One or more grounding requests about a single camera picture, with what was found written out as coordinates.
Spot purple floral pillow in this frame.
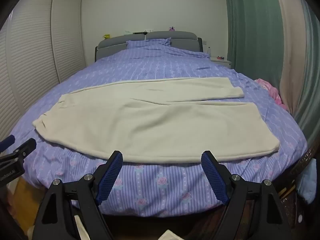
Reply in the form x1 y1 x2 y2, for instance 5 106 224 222
126 37 172 50

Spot cream pants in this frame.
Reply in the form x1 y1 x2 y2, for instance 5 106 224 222
32 77 280 163

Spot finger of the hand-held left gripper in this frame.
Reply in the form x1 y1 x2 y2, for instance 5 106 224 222
11 138 37 159
0 135 16 153

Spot grey bed headboard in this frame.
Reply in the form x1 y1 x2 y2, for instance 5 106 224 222
95 31 202 62

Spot white nightstand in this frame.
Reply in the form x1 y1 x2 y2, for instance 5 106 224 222
209 56 232 68

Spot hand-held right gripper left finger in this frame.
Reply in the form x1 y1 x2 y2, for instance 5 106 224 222
32 150 124 240

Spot pink blanket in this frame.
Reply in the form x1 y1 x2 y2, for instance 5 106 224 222
254 78 288 110

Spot white louvered wardrobe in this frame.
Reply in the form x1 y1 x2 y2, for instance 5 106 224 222
0 0 87 140

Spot beige curtain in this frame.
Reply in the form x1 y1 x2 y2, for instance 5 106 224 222
272 0 309 113

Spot light blue cloth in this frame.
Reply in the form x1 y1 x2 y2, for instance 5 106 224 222
297 160 318 204

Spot purple floral duvet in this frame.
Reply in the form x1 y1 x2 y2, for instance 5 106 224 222
9 39 308 217

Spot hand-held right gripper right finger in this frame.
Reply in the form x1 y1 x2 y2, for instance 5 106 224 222
201 150 292 240

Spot dark wooden furniture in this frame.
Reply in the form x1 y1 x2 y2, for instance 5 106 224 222
275 140 320 230

